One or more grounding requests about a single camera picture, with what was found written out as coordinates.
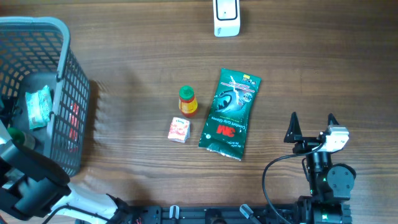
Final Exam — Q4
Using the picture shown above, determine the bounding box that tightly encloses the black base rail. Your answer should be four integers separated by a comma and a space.
124, 203, 299, 224

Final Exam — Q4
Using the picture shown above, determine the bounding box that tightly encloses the orange sauce bottle green cap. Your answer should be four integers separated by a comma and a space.
178, 85, 198, 118

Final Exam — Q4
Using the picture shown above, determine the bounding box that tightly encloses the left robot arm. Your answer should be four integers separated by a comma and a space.
1, 96, 132, 223

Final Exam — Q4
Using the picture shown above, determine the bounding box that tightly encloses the black right camera cable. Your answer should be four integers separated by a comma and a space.
262, 142, 325, 224

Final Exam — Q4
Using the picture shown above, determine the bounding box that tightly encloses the small red white carton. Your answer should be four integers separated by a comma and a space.
167, 117, 190, 143

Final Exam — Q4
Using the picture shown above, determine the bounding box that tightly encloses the black left camera cable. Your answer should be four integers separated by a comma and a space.
40, 205, 116, 224

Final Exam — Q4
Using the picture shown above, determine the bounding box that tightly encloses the grey plastic mesh basket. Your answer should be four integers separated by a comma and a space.
1, 17, 90, 177

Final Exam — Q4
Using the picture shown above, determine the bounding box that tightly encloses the green lid glass jar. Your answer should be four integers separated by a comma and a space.
7, 127, 36, 150

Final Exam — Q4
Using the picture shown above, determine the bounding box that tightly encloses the white barcode scanner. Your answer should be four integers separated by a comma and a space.
213, 0, 241, 37

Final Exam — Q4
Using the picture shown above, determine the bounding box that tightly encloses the pale green tissue packet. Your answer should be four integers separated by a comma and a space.
25, 85, 53, 129

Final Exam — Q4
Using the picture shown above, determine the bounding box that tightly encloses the black camera cable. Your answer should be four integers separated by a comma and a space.
40, 205, 116, 224
262, 142, 325, 224

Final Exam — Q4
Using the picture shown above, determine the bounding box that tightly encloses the green 3M gloves packet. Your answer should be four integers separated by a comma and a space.
198, 68, 261, 161

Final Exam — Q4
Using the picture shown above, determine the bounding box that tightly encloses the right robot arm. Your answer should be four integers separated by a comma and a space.
284, 112, 356, 224

